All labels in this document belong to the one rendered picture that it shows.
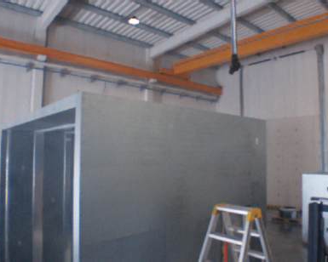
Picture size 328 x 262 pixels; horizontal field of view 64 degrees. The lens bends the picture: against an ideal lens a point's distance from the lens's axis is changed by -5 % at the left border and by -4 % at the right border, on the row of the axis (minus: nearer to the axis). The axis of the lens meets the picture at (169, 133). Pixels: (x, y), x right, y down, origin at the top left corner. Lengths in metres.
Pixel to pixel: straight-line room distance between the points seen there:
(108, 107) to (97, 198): 0.69
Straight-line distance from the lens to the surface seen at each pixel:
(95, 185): 2.11
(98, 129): 2.10
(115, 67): 11.86
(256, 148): 3.65
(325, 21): 10.06
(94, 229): 2.17
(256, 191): 3.68
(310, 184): 8.96
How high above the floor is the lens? 2.78
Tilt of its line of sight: 4 degrees up
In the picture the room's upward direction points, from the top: straight up
